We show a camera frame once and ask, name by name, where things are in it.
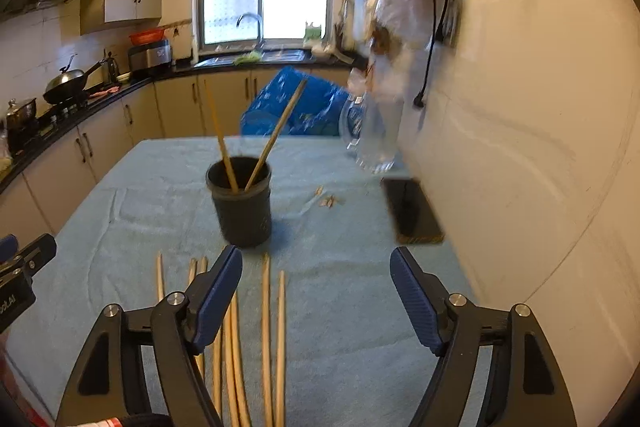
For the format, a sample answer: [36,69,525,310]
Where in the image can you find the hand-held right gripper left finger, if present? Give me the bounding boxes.
[55,245,244,427]

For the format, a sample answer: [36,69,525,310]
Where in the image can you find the blue plastic bag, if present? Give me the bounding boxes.
[240,66,363,138]

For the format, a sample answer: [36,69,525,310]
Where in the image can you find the red plastic basket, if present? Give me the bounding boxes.
[129,28,166,46]

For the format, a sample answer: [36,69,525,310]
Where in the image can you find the steel cooking pot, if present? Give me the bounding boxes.
[5,98,38,130]

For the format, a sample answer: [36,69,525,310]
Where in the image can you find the wooden chopstick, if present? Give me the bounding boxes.
[245,78,308,190]
[204,79,240,194]

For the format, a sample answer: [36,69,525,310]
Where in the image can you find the small wooden scraps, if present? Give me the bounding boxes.
[314,187,346,209]

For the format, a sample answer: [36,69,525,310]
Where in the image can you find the black power cable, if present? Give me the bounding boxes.
[412,0,451,110]

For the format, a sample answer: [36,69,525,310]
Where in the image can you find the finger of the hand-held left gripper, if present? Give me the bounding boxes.
[0,234,57,280]

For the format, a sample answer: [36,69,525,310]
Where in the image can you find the black kitchen countertop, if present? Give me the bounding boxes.
[0,57,361,192]

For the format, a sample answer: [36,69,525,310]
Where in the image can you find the dark kettle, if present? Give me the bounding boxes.
[102,49,121,82]

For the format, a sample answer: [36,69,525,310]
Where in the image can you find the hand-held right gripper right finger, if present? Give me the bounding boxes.
[390,247,578,427]

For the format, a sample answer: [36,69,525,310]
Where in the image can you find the black wok with lid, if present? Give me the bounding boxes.
[42,57,108,105]

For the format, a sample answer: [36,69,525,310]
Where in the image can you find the light teal table cloth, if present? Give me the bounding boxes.
[5,136,493,427]

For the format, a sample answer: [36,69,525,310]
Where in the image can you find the metal sink faucet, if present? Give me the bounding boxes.
[236,13,264,50]

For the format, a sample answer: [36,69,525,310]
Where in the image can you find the beige base cabinets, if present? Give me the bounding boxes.
[0,74,351,248]

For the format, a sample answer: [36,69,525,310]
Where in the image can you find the bunch of wooden chopsticks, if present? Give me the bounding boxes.
[156,251,287,427]

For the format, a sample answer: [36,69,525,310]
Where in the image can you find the gas stove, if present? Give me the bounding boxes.
[5,99,93,148]

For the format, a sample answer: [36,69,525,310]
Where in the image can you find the white plastic bag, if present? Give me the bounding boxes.
[370,0,437,108]

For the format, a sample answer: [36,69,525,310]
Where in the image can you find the black utensil cup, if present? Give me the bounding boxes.
[206,157,273,249]

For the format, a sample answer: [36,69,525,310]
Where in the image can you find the steel kitchen sink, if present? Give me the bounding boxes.
[195,49,307,68]

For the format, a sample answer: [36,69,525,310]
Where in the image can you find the clear plastic bottle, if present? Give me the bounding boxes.
[339,92,401,174]

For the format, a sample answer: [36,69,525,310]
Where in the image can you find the black smartphone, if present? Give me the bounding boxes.
[381,177,446,246]

